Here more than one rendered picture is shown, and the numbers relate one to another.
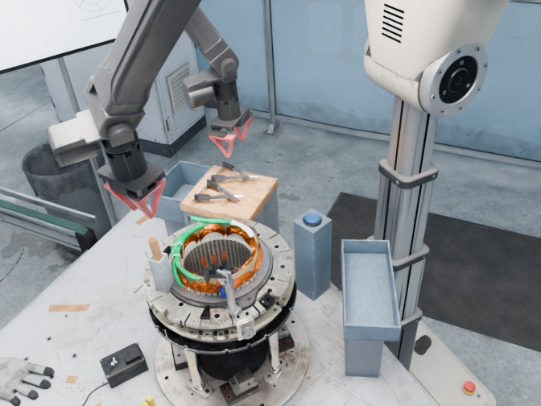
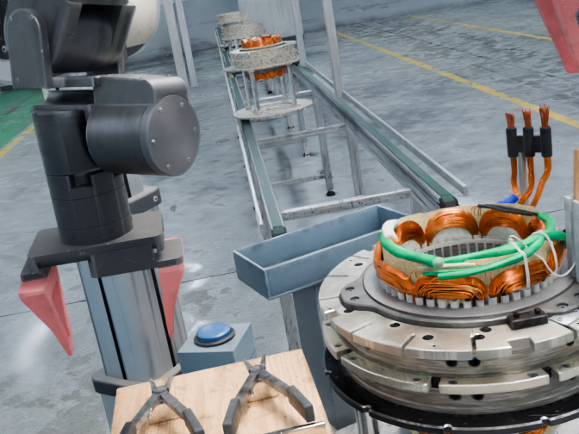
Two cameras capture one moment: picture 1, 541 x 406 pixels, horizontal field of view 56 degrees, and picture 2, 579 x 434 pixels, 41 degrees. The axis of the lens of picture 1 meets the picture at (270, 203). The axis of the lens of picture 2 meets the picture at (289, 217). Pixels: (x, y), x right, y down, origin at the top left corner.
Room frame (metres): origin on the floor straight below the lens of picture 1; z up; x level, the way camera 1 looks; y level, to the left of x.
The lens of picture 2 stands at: (1.32, 0.67, 1.43)
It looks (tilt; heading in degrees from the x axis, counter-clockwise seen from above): 18 degrees down; 239
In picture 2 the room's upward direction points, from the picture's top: 10 degrees counter-clockwise
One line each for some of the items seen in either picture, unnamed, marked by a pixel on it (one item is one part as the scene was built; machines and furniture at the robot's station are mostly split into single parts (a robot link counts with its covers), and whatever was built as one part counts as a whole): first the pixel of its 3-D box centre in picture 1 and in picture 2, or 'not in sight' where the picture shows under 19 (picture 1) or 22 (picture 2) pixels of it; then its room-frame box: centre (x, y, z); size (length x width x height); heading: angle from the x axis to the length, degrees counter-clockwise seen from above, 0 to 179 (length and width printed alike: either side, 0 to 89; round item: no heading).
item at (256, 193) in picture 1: (230, 194); (218, 431); (1.08, 0.11, 1.05); 0.20 x 0.19 x 0.02; 64
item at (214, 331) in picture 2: (312, 218); (214, 331); (0.98, -0.10, 1.04); 0.04 x 0.04 x 0.01
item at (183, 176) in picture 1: (188, 218); not in sight; (1.15, 0.24, 0.92); 0.17 x 0.11 x 0.28; 154
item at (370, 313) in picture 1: (364, 321); (339, 324); (0.73, -0.20, 0.92); 0.25 x 0.11 x 0.28; 172
